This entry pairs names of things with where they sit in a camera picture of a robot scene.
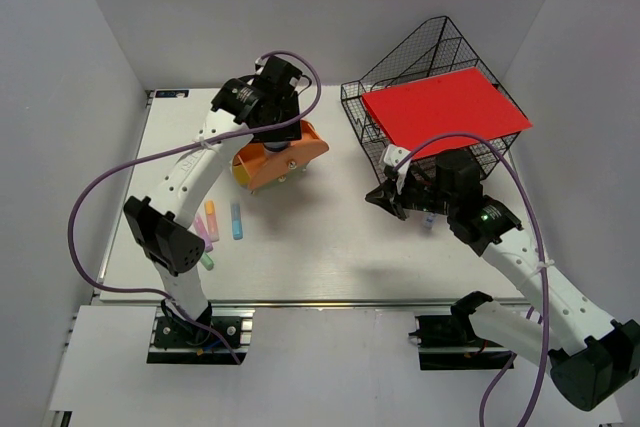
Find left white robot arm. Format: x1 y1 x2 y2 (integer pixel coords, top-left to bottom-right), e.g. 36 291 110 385
124 56 303 346

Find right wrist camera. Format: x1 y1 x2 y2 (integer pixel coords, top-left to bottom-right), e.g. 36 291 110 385
379 144 410 194

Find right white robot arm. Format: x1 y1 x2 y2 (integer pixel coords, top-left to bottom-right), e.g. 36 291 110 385
365 145 639 411

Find red paper folder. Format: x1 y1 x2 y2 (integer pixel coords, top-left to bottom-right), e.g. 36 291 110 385
362 67 532 150

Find green highlighter pen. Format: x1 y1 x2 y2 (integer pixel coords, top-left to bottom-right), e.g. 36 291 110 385
200 253 215 271

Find blue label sticker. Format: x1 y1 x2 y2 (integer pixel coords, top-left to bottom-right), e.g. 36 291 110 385
154 90 189 99

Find blue highlighter pen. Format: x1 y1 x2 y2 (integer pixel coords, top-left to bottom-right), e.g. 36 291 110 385
230 202 244 240

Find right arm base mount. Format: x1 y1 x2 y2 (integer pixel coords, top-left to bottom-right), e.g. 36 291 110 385
408 291 511 372

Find small blue-capped glue bottle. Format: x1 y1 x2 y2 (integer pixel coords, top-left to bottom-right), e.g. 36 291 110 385
422 212 437 231

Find orange highlighter pen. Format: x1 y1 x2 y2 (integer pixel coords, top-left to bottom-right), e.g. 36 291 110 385
205 200 220 242

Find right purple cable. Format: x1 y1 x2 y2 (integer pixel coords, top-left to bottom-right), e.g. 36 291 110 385
392 132 549 427

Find black wire mesh organizer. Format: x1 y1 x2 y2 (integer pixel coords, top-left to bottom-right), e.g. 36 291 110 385
340 16 532 181

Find pink highlighter pen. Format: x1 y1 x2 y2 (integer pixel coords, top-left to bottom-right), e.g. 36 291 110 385
193 214 213 253

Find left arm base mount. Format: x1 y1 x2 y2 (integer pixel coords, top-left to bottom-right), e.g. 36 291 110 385
146 304 253 365

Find blue patterned tape roll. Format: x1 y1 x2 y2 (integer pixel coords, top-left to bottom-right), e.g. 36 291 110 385
263 142 289 155

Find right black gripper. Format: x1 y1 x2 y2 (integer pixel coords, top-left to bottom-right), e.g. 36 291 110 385
365 169 456 221

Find cream round drawer box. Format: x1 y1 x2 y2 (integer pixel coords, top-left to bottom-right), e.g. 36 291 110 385
231 120 329 192

